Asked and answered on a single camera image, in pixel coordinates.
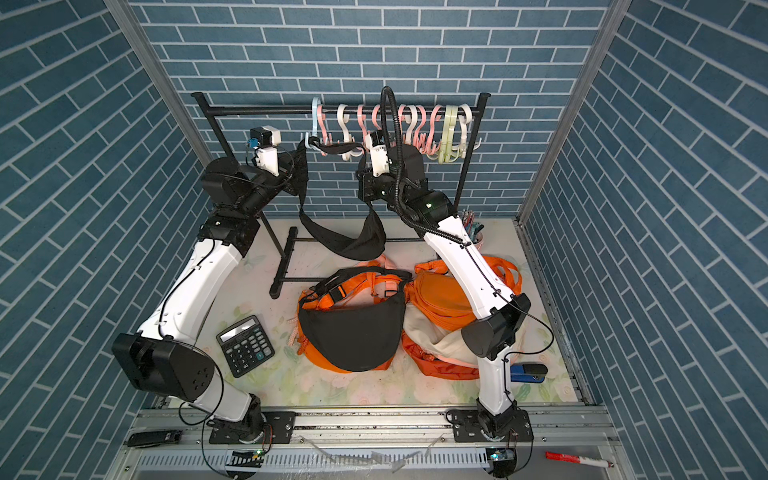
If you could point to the pink metal pen bucket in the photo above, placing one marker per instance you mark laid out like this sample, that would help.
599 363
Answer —
473 227

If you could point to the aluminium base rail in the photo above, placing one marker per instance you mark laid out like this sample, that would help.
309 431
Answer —
381 442

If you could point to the white hook left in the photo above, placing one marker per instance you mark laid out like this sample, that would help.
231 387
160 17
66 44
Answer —
342 120

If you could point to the black clothes rack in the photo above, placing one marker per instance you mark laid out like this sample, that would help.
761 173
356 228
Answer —
211 113

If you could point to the black crescent bag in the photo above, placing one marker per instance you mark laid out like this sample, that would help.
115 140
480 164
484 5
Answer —
354 330

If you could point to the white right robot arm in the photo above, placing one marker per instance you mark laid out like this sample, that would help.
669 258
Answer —
498 311

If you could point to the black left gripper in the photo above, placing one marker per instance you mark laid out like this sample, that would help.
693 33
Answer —
287 179

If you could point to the beige bag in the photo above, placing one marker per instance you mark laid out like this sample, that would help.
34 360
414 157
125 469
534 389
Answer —
448 346

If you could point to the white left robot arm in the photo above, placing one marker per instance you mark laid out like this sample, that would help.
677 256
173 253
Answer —
161 357

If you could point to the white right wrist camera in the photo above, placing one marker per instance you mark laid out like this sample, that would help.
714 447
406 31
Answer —
377 149

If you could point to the green hook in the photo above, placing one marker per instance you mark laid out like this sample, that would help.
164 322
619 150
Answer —
446 144

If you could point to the dark orange zip bag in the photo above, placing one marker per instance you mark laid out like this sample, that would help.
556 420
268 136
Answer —
360 282

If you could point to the white hook middle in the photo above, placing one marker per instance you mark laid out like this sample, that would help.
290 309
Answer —
411 119

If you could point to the blue card device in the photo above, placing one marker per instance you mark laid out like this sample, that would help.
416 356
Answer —
528 373

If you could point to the black calculator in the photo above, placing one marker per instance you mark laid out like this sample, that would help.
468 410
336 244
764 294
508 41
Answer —
245 345

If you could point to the light blue hook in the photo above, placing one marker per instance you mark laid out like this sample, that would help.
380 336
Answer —
312 134

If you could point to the red white marker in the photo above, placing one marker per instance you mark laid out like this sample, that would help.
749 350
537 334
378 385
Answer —
581 460

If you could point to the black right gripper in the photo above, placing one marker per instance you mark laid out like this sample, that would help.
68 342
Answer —
369 185

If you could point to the white hook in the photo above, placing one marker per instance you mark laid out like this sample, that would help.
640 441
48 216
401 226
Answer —
342 120
411 119

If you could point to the pink hook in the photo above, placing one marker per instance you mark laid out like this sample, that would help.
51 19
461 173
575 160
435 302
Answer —
321 118
430 147
361 120
401 115
375 117
420 138

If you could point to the white hook right end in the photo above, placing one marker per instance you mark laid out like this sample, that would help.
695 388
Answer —
465 120

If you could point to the black remote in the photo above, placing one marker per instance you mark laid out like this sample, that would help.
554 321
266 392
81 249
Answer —
148 439

